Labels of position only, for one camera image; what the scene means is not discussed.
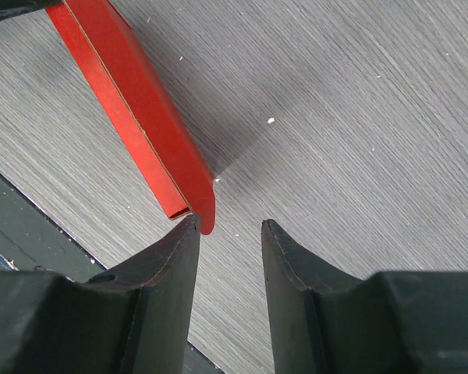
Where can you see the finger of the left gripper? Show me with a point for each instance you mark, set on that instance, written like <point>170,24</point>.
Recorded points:
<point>14,8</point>

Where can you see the red cardboard paper box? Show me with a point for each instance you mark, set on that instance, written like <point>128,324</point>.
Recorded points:
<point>124,81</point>

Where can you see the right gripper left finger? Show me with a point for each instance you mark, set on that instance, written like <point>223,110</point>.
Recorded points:
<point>132,318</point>

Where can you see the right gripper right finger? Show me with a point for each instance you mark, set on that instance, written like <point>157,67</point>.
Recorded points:
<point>323,320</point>

